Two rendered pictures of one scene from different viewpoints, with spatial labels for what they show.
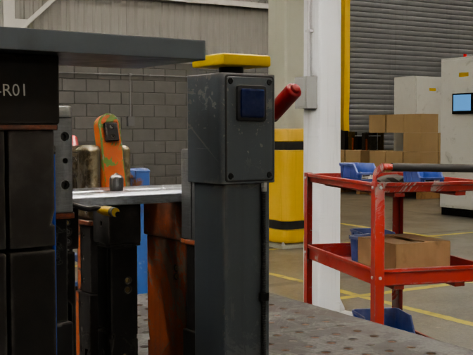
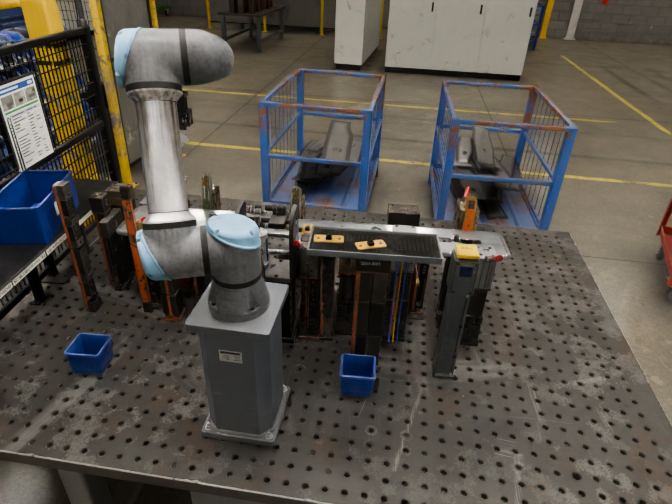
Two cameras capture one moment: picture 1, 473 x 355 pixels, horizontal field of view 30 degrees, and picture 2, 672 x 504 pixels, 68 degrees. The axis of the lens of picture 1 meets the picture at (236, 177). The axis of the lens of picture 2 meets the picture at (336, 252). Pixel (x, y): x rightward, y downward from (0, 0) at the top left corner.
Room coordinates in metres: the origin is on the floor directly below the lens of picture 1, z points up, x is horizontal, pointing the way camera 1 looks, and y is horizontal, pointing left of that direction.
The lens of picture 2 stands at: (-0.24, -0.44, 1.86)
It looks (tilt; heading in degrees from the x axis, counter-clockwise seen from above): 31 degrees down; 38
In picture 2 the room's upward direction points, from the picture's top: 3 degrees clockwise
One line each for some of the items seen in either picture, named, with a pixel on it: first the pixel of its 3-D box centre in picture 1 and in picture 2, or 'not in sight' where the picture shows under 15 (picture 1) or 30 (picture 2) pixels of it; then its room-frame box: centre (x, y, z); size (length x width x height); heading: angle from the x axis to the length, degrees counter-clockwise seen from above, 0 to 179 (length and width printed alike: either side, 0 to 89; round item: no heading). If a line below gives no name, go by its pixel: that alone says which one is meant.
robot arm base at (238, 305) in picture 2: not in sight; (238, 286); (0.39, 0.35, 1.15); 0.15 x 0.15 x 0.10
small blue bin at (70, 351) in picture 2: not in sight; (91, 354); (0.19, 0.86, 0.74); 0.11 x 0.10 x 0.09; 125
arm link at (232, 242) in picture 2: not in sight; (231, 246); (0.38, 0.35, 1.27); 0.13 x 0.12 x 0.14; 144
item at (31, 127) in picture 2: not in sight; (24, 122); (0.41, 1.49, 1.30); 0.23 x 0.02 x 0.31; 35
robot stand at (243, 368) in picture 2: not in sight; (244, 362); (0.39, 0.35, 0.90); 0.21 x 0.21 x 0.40; 31
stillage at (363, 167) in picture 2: not in sight; (328, 144); (2.83, 2.11, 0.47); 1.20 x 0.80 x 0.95; 30
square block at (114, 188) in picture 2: not in sight; (127, 228); (0.59, 1.28, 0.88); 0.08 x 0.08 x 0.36; 35
